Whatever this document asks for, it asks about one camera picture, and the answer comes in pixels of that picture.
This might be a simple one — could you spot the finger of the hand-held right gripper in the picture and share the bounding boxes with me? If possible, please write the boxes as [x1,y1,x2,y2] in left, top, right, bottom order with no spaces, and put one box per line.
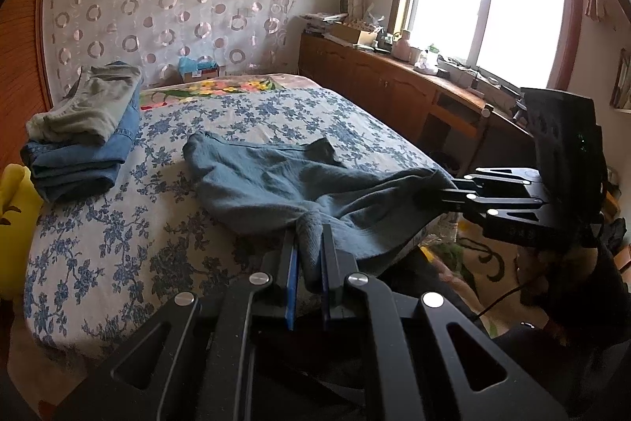
[419,187,549,225]
[451,172,542,195]

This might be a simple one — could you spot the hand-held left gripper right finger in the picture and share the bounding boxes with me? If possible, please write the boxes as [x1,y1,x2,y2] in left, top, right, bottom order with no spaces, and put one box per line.
[320,225,568,421]

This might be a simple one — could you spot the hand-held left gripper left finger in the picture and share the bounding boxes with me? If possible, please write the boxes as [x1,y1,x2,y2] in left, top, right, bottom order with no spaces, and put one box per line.
[54,234,300,421]

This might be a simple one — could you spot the teal pants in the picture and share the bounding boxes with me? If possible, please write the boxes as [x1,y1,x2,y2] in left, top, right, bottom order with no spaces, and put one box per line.
[182,130,454,288]

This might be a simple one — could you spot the grey-green folded pants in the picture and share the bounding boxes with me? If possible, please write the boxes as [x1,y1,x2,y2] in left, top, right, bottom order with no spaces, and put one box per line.
[27,61,144,146]

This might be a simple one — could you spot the person's right hand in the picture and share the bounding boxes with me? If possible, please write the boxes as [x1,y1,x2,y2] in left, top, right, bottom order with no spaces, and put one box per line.
[515,247,563,301]

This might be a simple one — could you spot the floral rug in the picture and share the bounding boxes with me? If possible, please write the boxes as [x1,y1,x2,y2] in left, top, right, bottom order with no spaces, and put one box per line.
[419,224,521,338]

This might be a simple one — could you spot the framed picture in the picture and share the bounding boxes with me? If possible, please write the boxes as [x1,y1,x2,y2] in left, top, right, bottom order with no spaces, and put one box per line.
[610,49,631,111]

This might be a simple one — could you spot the clear bottle with green cap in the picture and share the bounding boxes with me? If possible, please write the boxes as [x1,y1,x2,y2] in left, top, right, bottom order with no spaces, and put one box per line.
[416,43,439,74]

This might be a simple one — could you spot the bed with blue floral sheet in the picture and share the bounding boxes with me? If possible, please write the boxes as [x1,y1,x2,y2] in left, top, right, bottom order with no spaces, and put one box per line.
[22,73,461,353]

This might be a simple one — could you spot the long wooden cabinet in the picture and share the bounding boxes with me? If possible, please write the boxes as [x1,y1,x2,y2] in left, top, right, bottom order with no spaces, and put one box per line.
[298,31,538,165]

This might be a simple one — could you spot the open cardboard box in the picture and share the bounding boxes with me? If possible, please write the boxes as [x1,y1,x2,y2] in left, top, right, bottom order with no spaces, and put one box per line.
[330,21,378,46]

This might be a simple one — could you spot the colourful floral blanket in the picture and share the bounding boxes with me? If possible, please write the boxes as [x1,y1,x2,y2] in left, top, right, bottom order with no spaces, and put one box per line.
[140,73,316,111]

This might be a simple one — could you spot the small cardboard box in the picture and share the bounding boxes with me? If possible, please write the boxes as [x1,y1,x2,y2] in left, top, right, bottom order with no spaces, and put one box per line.
[180,66,220,82]

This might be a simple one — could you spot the stack of papers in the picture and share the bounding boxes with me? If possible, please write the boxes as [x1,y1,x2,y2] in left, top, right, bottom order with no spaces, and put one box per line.
[303,13,348,34]

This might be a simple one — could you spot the light blue cloth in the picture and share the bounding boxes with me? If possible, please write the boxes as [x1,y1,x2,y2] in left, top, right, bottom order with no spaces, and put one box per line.
[177,55,218,75]

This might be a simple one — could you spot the blue folded jeans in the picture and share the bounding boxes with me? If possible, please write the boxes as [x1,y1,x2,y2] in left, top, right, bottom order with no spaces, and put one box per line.
[20,88,141,204]

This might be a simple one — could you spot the yellow plush toy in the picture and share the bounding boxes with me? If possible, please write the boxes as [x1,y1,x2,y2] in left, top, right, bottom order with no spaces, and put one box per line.
[0,163,45,301]

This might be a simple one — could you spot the black cable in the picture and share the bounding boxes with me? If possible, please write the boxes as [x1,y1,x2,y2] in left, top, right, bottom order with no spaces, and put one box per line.
[470,283,526,320]

